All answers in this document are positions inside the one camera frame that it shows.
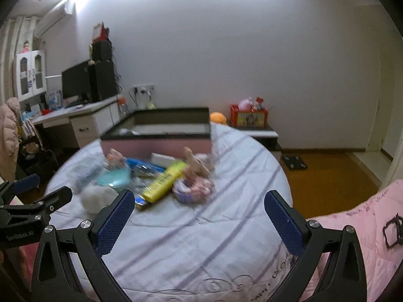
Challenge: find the yellow highlighter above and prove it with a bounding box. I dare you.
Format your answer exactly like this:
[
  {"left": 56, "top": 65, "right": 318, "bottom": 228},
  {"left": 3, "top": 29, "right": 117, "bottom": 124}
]
[{"left": 140, "top": 160, "right": 187, "bottom": 203}]

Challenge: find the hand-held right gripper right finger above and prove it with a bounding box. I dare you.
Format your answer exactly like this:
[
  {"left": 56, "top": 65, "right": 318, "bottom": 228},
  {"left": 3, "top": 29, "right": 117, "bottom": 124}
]
[{"left": 264, "top": 190, "right": 369, "bottom": 302}]

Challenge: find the white air conditioner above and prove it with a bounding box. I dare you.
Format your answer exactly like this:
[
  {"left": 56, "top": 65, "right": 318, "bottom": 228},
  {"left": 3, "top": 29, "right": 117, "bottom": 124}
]
[{"left": 33, "top": 2, "right": 78, "bottom": 38}]

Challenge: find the white plush toy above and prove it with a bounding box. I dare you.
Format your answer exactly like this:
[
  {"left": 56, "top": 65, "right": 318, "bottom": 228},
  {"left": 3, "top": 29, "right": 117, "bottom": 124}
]
[{"left": 80, "top": 185, "right": 118, "bottom": 214}]

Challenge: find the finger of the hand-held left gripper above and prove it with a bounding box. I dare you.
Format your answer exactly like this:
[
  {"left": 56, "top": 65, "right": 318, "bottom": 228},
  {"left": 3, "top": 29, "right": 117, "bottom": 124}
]
[
  {"left": 31, "top": 186, "right": 73, "bottom": 224},
  {"left": 9, "top": 174, "right": 41, "bottom": 196}
]

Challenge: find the black power cable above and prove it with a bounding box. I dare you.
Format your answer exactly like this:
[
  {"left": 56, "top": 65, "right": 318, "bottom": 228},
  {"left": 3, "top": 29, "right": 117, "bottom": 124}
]
[{"left": 128, "top": 89, "right": 152, "bottom": 104}]

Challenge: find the black computer monitor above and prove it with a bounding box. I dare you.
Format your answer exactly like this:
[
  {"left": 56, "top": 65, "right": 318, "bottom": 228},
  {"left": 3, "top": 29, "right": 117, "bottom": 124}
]
[{"left": 61, "top": 59, "right": 92, "bottom": 101}]

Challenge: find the white desk with drawers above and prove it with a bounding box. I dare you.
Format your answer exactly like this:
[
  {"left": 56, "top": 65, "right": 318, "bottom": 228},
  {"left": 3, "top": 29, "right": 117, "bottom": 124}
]
[{"left": 30, "top": 96, "right": 126, "bottom": 148}]

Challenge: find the black frame object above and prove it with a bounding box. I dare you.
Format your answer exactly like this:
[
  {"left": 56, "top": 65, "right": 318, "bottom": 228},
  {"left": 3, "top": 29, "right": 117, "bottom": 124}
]
[{"left": 382, "top": 213, "right": 403, "bottom": 248}]

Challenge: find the small white box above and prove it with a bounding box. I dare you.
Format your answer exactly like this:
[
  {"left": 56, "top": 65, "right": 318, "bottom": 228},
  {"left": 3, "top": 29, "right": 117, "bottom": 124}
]
[{"left": 150, "top": 153, "right": 177, "bottom": 166}]

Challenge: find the pink down jacket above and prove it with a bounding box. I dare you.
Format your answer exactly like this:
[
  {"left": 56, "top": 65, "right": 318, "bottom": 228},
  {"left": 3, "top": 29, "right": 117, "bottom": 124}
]
[{"left": 0, "top": 97, "right": 22, "bottom": 183}]

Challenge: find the black bathroom scale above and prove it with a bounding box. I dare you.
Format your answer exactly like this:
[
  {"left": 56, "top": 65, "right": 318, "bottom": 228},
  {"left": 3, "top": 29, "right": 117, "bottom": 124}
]
[{"left": 281, "top": 154, "right": 307, "bottom": 171}]

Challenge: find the pink quilt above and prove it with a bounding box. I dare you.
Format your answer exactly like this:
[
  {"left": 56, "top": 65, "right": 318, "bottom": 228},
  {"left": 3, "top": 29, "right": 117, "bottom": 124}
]
[{"left": 296, "top": 179, "right": 403, "bottom": 302}]

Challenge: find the red desk calendar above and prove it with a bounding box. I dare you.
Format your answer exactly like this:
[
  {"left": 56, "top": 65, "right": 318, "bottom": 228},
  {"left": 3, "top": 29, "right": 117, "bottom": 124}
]
[{"left": 92, "top": 22, "right": 111, "bottom": 43}]

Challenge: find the small beige doll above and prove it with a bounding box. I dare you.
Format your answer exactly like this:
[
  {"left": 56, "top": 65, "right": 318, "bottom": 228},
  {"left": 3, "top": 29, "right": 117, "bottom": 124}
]
[{"left": 183, "top": 146, "right": 215, "bottom": 177}]

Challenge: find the beige curtain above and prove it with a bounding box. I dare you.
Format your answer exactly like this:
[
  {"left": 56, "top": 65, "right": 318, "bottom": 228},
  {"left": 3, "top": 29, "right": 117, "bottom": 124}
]
[{"left": 0, "top": 16, "right": 38, "bottom": 107}]

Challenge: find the black office chair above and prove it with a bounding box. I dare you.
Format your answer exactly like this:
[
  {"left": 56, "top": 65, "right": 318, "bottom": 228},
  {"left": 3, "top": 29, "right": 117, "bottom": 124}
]
[{"left": 16, "top": 132, "right": 59, "bottom": 183}]

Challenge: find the round bed with striped sheet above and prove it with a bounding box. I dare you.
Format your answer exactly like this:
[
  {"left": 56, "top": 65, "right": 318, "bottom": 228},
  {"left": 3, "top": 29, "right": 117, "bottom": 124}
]
[{"left": 44, "top": 123, "right": 295, "bottom": 302}]

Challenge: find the pink box with black rim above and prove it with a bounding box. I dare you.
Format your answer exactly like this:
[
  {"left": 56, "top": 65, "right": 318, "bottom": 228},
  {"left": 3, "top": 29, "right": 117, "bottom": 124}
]
[{"left": 100, "top": 107, "right": 212, "bottom": 164}]

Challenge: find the red printed crate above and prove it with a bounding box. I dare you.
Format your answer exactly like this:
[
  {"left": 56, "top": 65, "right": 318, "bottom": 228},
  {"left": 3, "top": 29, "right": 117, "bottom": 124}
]
[{"left": 229, "top": 104, "right": 269, "bottom": 129}]

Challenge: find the black computer tower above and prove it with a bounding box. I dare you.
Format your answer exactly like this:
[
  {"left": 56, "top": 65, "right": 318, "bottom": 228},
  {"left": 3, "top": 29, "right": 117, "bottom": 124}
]
[{"left": 88, "top": 60, "right": 118, "bottom": 103}]

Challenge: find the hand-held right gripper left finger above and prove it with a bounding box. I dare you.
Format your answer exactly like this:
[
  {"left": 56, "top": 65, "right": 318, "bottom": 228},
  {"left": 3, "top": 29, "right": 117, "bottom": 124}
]
[{"left": 31, "top": 189, "right": 139, "bottom": 302}]

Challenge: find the white glass door cabinet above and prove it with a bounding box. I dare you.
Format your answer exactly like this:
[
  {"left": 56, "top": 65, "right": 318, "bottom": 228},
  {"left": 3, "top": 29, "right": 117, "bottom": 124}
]
[{"left": 15, "top": 50, "right": 48, "bottom": 103}]

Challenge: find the small black speaker box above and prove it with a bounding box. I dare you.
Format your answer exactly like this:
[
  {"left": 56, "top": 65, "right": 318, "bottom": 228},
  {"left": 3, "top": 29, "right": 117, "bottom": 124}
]
[{"left": 91, "top": 39, "right": 113, "bottom": 62}]

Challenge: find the bright blue plastic item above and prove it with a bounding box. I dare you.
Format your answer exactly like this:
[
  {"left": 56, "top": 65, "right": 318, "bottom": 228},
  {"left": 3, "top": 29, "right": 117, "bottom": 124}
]
[{"left": 126, "top": 158, "right": 166, "bottom": 177}]

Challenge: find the teal round case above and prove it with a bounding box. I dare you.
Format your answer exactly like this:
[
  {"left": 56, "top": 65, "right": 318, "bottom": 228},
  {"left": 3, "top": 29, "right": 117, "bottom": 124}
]
[{"left": 94, "top": 167, "right": 132, "bottom": 189}]

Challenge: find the orange plush octopus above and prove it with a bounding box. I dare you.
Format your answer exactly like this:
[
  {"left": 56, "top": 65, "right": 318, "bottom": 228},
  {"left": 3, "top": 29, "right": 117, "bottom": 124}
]
[{"left": 209, "top": 111, "right": 229, "bottom": 126}]

